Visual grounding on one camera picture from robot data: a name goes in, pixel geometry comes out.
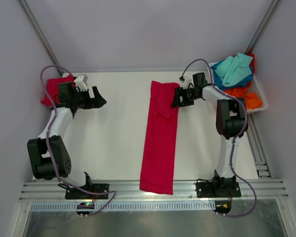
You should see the blue t shirt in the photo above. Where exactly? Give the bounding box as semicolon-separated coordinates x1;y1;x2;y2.
210;61;254;91

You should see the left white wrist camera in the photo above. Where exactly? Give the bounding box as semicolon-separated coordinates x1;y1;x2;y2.
74;75;88;91

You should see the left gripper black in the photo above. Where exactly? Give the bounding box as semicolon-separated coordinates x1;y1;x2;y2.
72;86;107;110

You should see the slotted white cable duct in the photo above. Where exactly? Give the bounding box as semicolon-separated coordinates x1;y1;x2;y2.
30;200;215;212

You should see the left black connector board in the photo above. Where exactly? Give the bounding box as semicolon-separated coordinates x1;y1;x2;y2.
75;201;95;218

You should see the magenta t shirt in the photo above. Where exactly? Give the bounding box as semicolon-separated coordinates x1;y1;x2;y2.
140;81;179;195

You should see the left aluminium corner post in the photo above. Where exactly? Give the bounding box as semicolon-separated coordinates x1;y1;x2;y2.
17;0;60;66

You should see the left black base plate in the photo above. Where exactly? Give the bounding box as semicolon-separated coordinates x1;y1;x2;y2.
65;183;109;200

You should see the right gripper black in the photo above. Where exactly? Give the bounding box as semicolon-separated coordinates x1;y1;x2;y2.
171;86;200;108

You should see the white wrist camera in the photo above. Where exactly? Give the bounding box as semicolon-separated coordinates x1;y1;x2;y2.
74;75;88;91
179;76;193;89

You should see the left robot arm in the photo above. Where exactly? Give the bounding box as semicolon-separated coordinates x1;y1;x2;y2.
27;82;106;198

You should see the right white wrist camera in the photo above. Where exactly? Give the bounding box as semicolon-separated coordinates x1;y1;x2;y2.
179;76;193;89

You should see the right black connector board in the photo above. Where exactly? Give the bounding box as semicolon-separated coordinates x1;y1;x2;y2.
214;202;232;216

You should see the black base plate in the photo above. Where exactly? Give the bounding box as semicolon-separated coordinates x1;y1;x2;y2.
65;183;109;200
195;179;242;198

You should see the red t shirt in basket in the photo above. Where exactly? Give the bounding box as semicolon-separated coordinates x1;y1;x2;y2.
248;53;255;74

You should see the orange t shirt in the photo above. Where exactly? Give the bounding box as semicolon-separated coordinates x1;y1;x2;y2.
224;87;262;110

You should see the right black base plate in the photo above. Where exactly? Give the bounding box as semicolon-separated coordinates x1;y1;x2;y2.
195;179;242;198

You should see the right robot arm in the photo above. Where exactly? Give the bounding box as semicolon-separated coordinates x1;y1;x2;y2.
171;73;248;198

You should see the white plastic basket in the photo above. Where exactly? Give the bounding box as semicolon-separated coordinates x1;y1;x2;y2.
209;59;267;114

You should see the folded red t shirt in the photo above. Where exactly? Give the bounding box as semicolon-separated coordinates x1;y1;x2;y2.
46;75;75;105

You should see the black connector board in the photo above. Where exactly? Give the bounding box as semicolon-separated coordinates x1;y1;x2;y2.
214;202;232;216
75;201;95;218

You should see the turquoise t shirt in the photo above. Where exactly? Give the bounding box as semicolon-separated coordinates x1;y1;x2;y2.
215;53;252;87

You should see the right aluminium corner post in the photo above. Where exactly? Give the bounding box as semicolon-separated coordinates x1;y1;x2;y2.
245;0;283;54

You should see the aluminium front rail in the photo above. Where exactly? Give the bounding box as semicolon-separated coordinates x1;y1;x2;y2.
19;179;289;202

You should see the aluminium corner post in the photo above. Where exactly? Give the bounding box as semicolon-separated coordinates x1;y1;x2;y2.
17;0;60;66
245;0;283;54

